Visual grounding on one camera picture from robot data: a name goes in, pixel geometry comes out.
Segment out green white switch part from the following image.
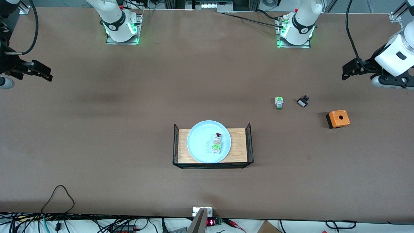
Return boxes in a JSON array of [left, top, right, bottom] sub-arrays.
[[212, 132, 224, 154]]

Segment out light blue round plate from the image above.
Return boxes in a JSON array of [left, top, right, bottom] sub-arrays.
[[187, 120, 232, 164]]

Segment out orange box with hole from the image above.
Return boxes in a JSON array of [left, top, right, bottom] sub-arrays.
[[325, 109, 351, 129]]

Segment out wooden tray black mesh sides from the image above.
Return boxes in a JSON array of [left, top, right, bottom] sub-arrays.
[[172, 122, 254, 170]]

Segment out brown cardboard piece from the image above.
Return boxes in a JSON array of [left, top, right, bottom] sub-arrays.
[[257, 220, 282, 233]]

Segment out grey metal bar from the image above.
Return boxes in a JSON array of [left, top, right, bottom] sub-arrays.
[[186, 208, 208, 233]]

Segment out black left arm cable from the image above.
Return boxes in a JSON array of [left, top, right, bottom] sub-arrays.
[[345, 0, 368, 73]]

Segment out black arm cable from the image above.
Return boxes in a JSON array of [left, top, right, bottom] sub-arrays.
[[345, 0, 368, 73], [13, 0, 39, 55]]

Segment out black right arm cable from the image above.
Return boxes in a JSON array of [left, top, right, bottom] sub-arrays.
[[13, 0, 39, 55]]

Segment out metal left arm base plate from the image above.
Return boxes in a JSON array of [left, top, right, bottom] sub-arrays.
[[275, 16, 312, 49]]

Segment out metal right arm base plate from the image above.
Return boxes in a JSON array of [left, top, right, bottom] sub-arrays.
[[106, 14, 142, 45]]

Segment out black cable across table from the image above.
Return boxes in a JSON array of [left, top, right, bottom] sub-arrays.
[[223, 12, 286, 29]]

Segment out looped black cable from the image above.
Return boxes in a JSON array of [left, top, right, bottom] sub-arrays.
[[40, 185, 76, 216]]

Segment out black cable loop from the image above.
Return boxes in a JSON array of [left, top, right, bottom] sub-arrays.
[[325, 220, 358, 230]]

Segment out metal frame with light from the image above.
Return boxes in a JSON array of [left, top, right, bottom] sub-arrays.
[[185, 0, 234, 11]]

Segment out silver mounting bracket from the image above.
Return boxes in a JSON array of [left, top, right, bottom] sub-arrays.
[[192, 206, 213, 217]]

